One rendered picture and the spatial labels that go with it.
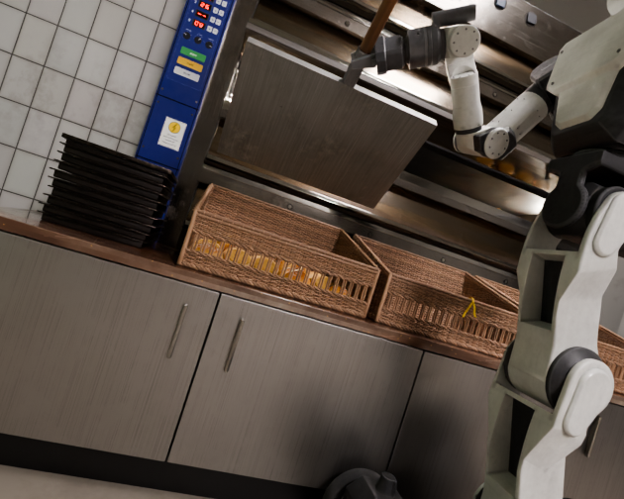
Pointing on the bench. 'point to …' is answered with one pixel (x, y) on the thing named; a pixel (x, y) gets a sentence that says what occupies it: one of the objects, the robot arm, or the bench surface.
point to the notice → (172, 134)
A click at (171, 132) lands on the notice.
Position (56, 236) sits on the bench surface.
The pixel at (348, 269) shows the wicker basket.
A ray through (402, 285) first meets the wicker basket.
